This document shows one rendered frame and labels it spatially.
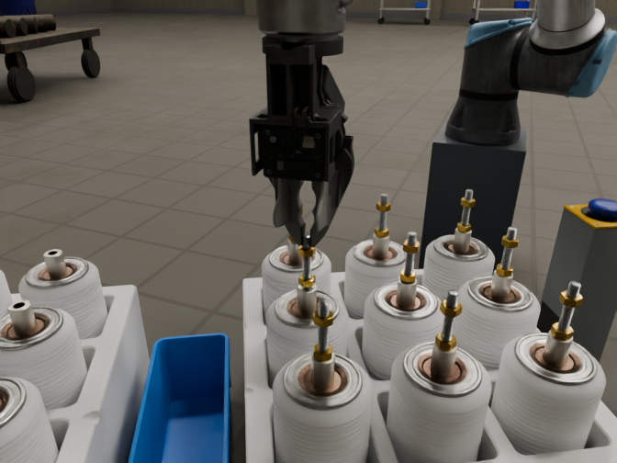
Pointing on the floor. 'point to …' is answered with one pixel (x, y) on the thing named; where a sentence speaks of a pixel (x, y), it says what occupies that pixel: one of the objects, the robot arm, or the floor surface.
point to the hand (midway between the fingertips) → (308, 231)
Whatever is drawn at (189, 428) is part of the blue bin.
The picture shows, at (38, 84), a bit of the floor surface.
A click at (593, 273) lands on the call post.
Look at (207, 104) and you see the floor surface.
